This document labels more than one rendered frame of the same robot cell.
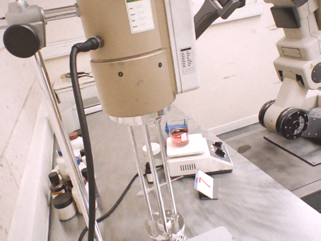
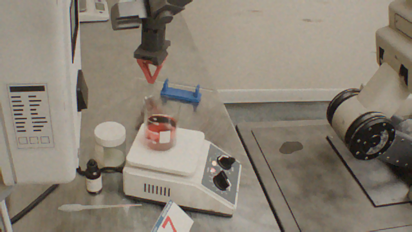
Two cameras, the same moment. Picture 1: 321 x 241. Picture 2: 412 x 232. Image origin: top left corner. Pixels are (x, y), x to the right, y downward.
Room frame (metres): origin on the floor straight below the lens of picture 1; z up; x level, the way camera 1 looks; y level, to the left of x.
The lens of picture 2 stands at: (0.21, -0.11, 1.29)
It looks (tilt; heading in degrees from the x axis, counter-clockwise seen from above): 33 degrees down; 359
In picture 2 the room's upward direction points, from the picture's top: 7 degrees clockwise
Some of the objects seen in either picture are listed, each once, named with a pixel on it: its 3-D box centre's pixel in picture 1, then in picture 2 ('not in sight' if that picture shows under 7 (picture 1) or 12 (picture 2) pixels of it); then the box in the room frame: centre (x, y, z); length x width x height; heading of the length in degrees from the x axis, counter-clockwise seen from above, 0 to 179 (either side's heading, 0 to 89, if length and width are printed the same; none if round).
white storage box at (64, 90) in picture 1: (80, 86); not in sight; (1.90, 0.51, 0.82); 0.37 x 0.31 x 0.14; 13
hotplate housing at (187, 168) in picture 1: (194, 155); (179, 169); (0.79, -0.09, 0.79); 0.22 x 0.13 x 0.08; 85
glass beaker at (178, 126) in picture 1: (178, 133); (159, 124); (0.79, -0.05, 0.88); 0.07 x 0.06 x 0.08; 63
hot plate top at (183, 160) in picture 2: (185, 144); (167, 147); (0.79, -0.07, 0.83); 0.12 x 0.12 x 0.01; 85
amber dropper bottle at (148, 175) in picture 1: (149, 171); (93, 174); (0.75, 0.06, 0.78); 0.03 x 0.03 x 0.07
